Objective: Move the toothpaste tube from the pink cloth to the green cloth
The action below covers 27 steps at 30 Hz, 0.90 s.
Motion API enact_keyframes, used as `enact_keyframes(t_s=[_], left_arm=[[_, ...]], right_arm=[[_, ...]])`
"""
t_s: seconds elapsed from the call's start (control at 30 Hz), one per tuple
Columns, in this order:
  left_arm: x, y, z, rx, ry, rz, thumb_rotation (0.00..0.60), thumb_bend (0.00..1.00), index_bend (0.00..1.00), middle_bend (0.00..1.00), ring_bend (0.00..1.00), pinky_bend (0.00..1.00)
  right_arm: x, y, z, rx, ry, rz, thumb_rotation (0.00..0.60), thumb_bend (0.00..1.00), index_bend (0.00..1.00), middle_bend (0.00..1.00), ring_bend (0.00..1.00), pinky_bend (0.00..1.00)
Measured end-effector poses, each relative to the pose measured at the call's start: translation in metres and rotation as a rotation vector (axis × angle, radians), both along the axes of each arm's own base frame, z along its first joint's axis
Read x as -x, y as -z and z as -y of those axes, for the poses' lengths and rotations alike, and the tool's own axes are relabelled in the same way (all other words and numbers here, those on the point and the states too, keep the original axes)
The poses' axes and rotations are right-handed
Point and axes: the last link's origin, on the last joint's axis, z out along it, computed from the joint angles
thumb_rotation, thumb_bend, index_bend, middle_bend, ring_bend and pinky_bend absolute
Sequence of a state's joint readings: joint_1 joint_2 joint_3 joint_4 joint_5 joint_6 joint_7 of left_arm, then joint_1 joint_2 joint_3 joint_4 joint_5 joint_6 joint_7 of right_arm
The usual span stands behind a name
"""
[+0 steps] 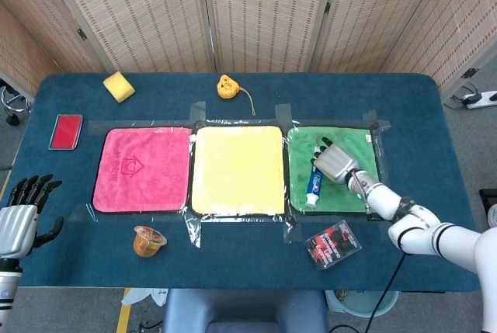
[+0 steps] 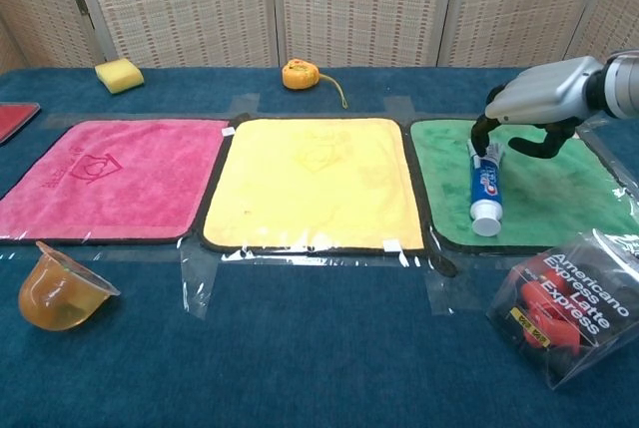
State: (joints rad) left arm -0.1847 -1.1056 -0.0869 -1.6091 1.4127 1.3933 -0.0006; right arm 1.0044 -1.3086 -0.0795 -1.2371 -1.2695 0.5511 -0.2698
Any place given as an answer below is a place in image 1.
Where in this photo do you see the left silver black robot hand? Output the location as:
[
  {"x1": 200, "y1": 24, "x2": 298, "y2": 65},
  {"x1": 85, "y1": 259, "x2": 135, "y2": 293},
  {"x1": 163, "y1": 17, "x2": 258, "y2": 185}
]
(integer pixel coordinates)
[{"x1": 0, "y1": 173, "x2": 65, "y2": 260}]

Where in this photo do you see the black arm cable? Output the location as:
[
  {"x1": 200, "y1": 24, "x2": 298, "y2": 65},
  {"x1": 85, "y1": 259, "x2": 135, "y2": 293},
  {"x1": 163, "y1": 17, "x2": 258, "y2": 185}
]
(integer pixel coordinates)
[{"x1": 359, "y1": 227, "x2": 415, "y2": 333}]

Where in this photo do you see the green cloth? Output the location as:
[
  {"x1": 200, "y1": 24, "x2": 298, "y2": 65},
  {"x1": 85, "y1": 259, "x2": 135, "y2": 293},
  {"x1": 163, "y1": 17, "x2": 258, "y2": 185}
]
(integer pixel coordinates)
[{"x1": 286, "y1": 126, "x2": 386, "y2": 216}]

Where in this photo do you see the red flat case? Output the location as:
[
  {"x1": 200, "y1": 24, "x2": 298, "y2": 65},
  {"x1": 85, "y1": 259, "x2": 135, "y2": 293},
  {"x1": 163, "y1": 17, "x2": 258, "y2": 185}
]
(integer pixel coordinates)
[{"x1": 47, "y1": 113, "x2": 84, "y2": 151}]

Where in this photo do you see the white plastic bag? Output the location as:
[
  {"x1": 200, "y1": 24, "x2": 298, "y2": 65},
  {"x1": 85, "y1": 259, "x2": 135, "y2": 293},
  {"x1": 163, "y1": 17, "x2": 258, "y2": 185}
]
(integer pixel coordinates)
[{"x1": 120, "y1": 288, "x2": 170, "y2": 307}]

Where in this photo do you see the pink cloth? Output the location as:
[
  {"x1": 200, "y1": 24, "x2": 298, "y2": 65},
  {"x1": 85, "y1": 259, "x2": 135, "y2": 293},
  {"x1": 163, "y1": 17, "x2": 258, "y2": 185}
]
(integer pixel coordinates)
[{"x1": 92, "y1": 126, "x2": 193, "y2": 214}]

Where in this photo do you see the blue carpet table cover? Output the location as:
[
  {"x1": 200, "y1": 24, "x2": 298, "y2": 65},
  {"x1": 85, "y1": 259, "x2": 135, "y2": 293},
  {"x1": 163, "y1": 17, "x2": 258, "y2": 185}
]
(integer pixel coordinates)
[{"x1": 7, "y1": 71, "x2": 485, "y2": 293}]

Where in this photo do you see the orange jelly cup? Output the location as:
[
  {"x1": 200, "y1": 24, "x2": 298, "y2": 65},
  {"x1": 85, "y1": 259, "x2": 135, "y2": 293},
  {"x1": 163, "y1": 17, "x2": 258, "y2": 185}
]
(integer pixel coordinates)
[{"x1": 132, "y1": 225, "x2": 169, "y2": 258}]

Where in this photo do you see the blue white toothpaste tube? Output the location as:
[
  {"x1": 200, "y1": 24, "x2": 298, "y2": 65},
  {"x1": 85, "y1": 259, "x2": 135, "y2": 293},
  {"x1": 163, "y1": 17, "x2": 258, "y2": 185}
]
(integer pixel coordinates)
[{"x1": 304, "y1": 165, "x2": 325, "y2": 209}]

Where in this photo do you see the yellow sponge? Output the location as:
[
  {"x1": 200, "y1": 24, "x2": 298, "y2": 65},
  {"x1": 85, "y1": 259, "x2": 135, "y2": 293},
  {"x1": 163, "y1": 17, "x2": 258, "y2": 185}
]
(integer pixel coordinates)
[{"x1": 103, "y1": 71, "x2": 136, "y2": 104}]

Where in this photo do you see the yellow cloth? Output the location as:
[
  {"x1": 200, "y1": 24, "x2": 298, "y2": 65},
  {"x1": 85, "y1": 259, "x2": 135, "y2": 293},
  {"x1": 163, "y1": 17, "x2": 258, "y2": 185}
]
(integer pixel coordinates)
[{"x1": 189, "y1": 125, "x2": 287, "y2": 217}]

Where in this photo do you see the bamboo folding screen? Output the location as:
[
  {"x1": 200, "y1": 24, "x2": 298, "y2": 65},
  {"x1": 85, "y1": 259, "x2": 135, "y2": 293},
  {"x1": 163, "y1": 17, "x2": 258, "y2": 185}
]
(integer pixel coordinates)
[{"x1": 0, "y1": 0, "x2": 497, "y2": 95}]

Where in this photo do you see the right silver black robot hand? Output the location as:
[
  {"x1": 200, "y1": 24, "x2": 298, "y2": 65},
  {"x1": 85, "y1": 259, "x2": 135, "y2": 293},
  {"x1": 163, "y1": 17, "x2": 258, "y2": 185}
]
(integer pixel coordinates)
[{"x1": 309, "y1": 136, "x2": 360, "y2": 186}]

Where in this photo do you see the white power strip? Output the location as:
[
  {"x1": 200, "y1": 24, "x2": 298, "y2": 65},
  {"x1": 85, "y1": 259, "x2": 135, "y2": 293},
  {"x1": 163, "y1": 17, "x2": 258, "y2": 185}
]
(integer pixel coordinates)
[{"x1": 461, "y1": 90, "x2": 497, "y2": 110}]

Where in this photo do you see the light blue bucket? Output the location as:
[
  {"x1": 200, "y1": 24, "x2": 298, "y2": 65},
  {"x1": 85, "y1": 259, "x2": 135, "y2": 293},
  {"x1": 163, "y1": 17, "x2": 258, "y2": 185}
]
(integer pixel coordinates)
[{"x1": 333, "y1": 290, "x2": 400, "y2": 318}]

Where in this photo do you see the orange tape measure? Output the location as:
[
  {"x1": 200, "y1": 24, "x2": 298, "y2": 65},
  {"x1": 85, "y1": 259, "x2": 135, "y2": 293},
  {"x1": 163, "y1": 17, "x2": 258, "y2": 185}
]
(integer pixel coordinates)
[{"x1": 216, "y1": 74, "x2": 257, "y2": 117}]

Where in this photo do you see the chrome stool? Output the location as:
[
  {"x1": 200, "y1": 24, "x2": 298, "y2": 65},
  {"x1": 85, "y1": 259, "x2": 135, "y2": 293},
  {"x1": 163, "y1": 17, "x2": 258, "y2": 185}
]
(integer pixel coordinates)
[{"x1": 0, "y1": 84, "x2": 32, "y2": 127}]

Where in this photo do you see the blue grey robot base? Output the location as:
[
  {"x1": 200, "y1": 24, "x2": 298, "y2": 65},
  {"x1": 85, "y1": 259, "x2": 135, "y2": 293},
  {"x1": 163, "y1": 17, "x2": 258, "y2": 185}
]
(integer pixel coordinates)
[{"x1": 162, "y1": 289, "x2": 330, "y2": 333}]

